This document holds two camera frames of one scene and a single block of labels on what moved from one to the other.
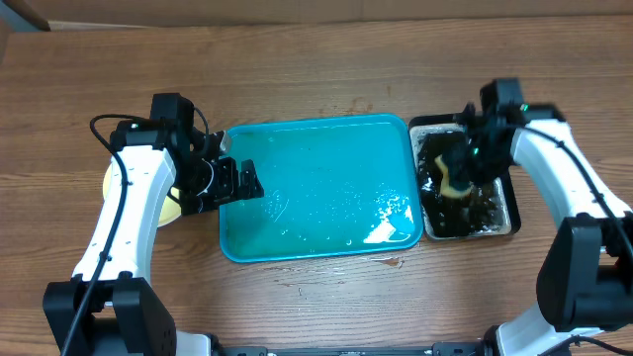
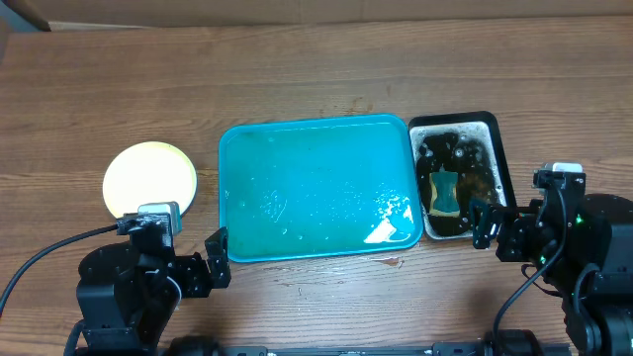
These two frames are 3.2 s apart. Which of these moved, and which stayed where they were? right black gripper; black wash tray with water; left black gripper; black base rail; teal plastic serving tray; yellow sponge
Moved: yellow sponge; right black gripper; left black gripper
Stayed: black wash tray with water; teal plastic serving tray; black base rail
